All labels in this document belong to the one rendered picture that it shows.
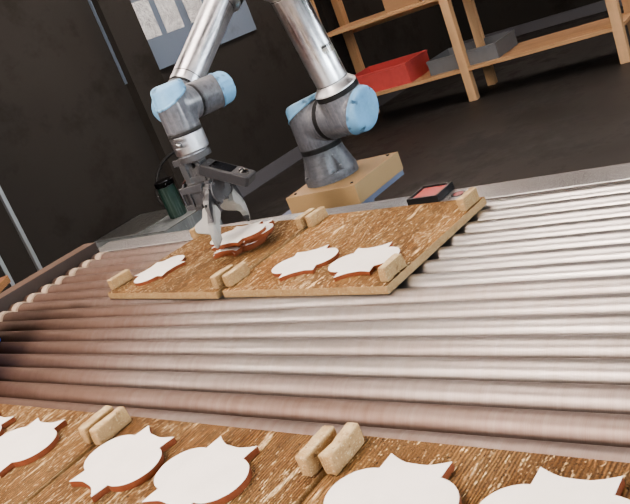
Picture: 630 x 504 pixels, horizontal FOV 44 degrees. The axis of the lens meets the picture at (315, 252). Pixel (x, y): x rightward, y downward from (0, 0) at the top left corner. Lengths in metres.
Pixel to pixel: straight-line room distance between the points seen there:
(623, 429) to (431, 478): 0.19
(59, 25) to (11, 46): 0.44
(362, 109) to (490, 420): 1.22
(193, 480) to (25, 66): 5.05
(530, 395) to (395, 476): 0.20
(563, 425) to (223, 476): 0.37
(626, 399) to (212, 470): 0.46
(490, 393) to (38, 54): 5.23
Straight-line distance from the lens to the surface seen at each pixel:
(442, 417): 0.91
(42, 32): 5.98
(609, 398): 0.87
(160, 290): 1.71
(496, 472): 0.77
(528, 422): 0.86
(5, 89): 5.70
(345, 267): 1.36
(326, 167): 2.08
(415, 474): 0.79
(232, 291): 1.51
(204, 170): 1.67
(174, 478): 0.96
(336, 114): 1.98
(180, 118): 1.65
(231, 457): 0.94
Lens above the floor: 1.40
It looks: 17 degrees down
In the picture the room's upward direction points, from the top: 22 degrees counter-clockwise
